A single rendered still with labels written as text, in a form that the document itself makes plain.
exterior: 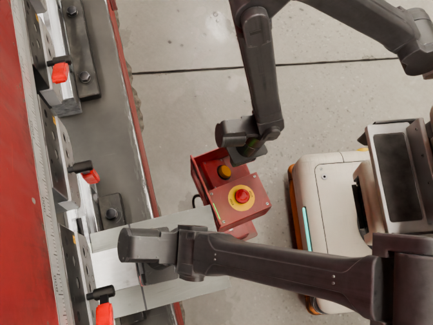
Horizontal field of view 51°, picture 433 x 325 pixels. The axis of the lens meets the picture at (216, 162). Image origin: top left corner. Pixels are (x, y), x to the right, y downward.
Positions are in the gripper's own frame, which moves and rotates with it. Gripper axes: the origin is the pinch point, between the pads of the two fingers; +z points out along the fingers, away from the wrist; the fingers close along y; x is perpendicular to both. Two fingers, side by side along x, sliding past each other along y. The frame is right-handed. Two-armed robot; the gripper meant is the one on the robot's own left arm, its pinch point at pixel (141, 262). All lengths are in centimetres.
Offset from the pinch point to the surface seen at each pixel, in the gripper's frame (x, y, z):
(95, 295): -16.2, 5.3, -20.1
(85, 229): -8.4, -9.7, 5.9
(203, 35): 85, -111, 72
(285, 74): 115, -81, 55
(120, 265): -3.4, -0.6, 2.9
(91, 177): -12.0, -14.5, -15.1
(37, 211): -25.3, -5.1, -33.4
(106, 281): -6.3, 1.9, 4.4
